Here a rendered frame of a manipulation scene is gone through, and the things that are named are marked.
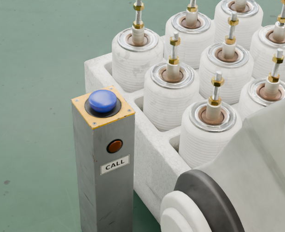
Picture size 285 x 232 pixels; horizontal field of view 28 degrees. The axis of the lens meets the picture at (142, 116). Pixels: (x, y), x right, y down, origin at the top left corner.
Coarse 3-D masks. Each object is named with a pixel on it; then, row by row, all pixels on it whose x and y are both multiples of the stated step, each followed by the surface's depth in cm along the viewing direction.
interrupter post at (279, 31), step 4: (276, 24) 106; (284, 24) 106; (276, 28) 106; (280, 28) 105; (284, 28) 106; (276, 32) 106; (280, 32) 106; (284, 32) 106; (276, 36) 107; (280, 36) 107; (284, 36) 107; (276, 40) 107; (280, 40) 107
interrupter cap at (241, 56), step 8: (208, 48) 104; (216, 48) 105; (240, 48) 105; (208, 56) 103; (216, 56) 103; (240, 56) 103; (248, 56) 103; (216, 64) 101; (224, 64) 101; (232, 64) 101; (240, 64) 101
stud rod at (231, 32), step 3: (234, 12) 97; (231, 15) 98; (234, 15) 97; (231, 18) 98; (234, 18) 98; (231, 27) 99; (234, 27) 99; (231, 30) 99; (234, 30) 100; (228, 33) 100; (231, 33) 100; (228, 36) 101; (231, 36) 100
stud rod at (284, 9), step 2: (284, 6) 103; (282, 8) 104; (284, 8) 103; (282, 10) 104; (284, 10) 104; (282, 12) 104; (284, 12) 104; (282, 14) 104; (284, 14) 104; (280, 16) 105; (282, 16) 104; (284, 16) 104; (280, 24) 106; (282, 24) 106
